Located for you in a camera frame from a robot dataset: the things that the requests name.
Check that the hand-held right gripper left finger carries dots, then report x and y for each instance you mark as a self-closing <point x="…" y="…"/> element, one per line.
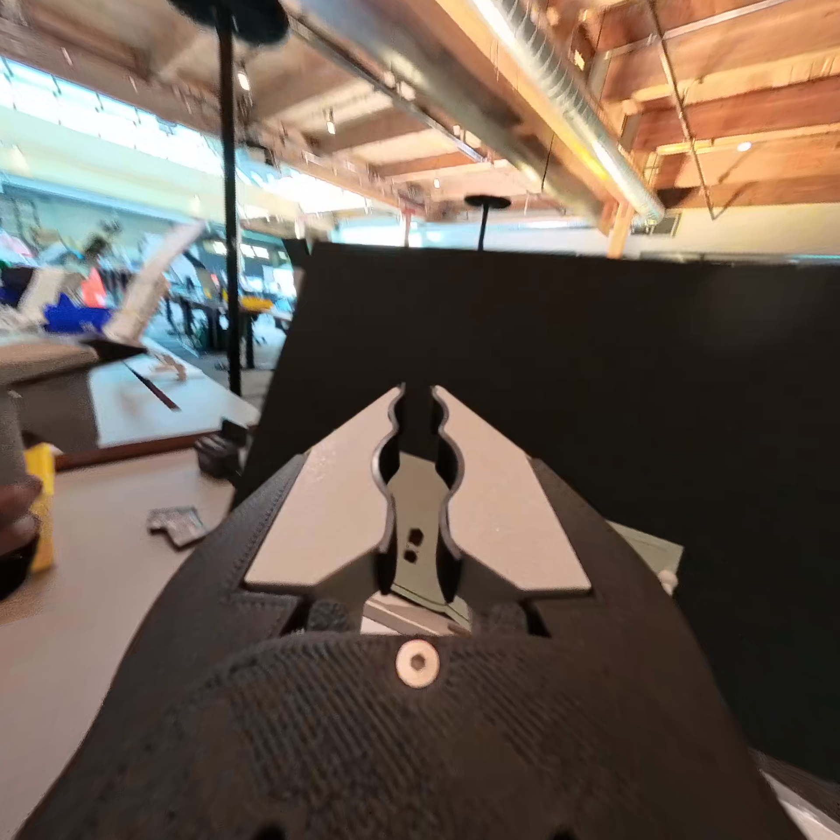
<point x="315" y="525"/>

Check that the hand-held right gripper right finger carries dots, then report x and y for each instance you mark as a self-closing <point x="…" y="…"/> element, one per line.
<point x="518" y="525"/>

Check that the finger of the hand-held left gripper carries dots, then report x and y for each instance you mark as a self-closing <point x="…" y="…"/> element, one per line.
<point x="46" y="394"/>

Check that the person's left hand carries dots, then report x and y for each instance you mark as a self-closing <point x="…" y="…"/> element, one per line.
<point x="16" y="515"/>

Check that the yellow plastic bin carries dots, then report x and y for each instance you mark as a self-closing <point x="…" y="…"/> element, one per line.
<point x="40" y="499"/>

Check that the blue storage bin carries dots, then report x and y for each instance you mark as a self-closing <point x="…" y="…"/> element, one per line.
<point x="75" y="315"/>

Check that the printed instruction booklet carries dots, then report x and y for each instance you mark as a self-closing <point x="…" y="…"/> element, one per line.
<point x="420" y="499"/>

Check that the grey wooden-edged table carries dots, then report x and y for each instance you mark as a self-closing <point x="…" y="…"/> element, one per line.
<point x="164" y="407"/>

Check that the small black battery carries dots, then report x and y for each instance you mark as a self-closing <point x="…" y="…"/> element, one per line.
<point x="177" y="525"/>

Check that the leaning printed board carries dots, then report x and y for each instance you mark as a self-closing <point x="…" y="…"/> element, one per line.
<point x="157" y="282"/>

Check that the black disc-topped pole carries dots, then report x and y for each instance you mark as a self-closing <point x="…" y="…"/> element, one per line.
<point x="485" y="223"/>

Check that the silver ceiling duct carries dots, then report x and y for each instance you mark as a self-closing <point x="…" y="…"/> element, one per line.
<point x="577" y="98"/>

